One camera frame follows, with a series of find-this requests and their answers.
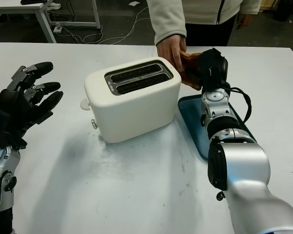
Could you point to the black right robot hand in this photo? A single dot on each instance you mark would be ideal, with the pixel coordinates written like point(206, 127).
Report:
point(213, 70)

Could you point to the person's left hand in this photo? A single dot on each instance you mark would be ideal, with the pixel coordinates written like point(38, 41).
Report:
point(244, 20)

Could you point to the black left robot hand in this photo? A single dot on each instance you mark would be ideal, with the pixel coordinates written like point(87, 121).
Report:
point(17, 104)

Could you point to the person's right hand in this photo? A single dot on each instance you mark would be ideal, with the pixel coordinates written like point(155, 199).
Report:
point(171, 51)

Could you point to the brown toast slice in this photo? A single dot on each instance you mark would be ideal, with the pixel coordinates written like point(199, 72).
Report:
point(190, 70)

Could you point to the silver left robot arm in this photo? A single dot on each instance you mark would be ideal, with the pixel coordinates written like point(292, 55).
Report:
point(2, 175)

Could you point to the person's left forearm cream sleeve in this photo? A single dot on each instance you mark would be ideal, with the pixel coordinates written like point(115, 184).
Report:
point(250, 6)

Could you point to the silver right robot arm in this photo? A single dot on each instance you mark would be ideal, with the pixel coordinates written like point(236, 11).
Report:
point(239, 158)

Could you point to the person's right forearm cream sleeve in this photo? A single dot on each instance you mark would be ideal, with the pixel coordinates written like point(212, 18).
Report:
point(166, 22)

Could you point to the person in cream jacket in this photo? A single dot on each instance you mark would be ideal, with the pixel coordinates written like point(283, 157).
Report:
point(205, 12)

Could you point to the cream white two-slot toaster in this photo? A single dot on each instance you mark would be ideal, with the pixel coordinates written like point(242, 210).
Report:
point(136, 109)

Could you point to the black bag on floor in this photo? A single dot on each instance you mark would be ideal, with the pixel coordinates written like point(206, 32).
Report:
point(284, 9)

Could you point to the teal plastic tray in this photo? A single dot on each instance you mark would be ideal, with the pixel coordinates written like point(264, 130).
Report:
point(191, 122)

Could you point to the white paper sheet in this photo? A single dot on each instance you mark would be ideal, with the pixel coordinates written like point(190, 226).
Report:
point(134, 3)

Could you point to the white power strip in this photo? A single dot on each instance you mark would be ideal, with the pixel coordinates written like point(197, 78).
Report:
point(58, 29)

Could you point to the white metal-legged desk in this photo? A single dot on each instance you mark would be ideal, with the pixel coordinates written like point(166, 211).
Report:
point(14, 6)

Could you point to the black flat device on desk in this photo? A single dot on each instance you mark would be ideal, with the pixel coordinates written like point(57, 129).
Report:
point(36, 1)

